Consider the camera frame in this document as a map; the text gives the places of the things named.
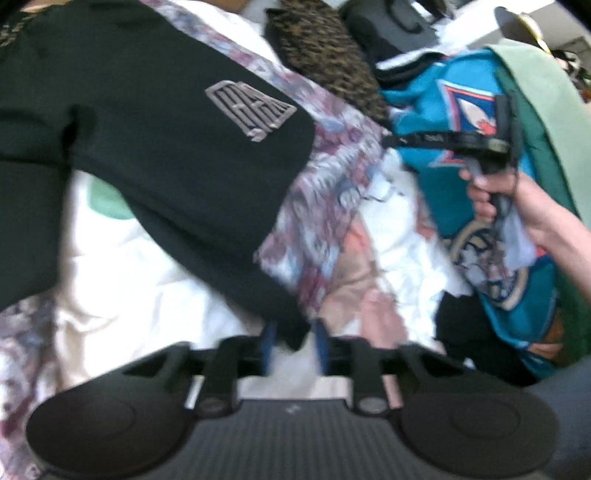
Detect black cloth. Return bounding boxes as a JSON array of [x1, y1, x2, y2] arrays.
[[436, 293, 539, 386]]

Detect person's right forearm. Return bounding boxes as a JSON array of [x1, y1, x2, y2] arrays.
[[531, 210, 591, 296]]

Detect grey cap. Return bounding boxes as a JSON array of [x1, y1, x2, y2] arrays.
[[494, 6, 552, 51]]

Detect person's grey pants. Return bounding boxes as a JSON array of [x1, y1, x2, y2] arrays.
[[531, 362, 591, 480]]

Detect person's right hand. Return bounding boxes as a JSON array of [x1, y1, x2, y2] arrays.
[[459, 170, 571, 243]]

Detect white printed bed sheet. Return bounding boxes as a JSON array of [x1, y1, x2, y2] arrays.
[[55, 0, 472, 402]]

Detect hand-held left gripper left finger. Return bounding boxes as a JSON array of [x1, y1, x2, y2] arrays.
[[124, 322, 280, 416]]

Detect leopard print cloth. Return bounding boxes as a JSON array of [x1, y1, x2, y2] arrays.
[[265, 0, 392, 125]]

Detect green cloth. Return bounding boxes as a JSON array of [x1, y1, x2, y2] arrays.
[[489, 42, 591, 370]]

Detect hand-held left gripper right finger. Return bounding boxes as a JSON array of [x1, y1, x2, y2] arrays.
[[314, 320, 466, 415]]

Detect teal printed jersey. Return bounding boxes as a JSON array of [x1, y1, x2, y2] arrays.
[[379, 48, 573, 381]]

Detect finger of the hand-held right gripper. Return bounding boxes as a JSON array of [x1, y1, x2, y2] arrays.
[[381, 131, 462, 149]]

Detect black shorts with teddy print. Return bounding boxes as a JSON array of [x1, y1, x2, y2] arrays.
[[0, 0, 393, 480]]

